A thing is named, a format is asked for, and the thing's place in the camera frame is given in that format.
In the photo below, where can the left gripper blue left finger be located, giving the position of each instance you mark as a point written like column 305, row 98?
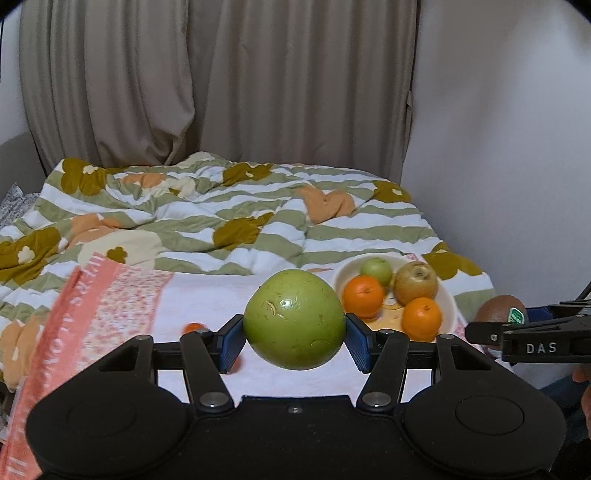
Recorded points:
column 222, row 346

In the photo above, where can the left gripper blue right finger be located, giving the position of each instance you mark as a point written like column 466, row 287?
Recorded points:
column 366, row 346

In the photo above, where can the small mandarin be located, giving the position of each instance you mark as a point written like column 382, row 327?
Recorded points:
column 194, row 327
column 235, row 364

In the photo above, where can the large orange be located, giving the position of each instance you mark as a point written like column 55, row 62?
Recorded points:
column 422, row 319
column 363, row 296

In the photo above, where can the brown kiwi with sticker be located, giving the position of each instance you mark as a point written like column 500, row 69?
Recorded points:
column 502, row 309

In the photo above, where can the green apple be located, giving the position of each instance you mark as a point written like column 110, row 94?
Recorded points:
column 379, row 269
column 295, row 321

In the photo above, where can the yellow brown pear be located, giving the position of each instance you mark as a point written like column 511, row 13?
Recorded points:
column 414, row 280

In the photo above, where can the person's hand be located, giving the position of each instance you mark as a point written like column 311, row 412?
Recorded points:
column 582, row 375

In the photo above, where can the cream oval bowl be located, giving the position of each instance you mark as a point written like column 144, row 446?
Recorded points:
column 391, row 313

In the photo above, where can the pink floral towel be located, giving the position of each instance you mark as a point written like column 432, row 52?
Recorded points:
column 105, row 303

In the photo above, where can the striped floral duvet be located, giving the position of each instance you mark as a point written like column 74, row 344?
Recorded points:
column 207, row 215

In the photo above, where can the grey patterned pillow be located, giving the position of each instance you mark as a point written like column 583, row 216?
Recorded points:
column 15, row 204

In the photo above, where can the grey sofa backrest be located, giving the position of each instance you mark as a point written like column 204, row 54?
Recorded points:
column 21, row 165

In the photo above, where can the beige curtain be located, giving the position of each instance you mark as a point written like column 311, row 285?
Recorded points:
column 122, row 83

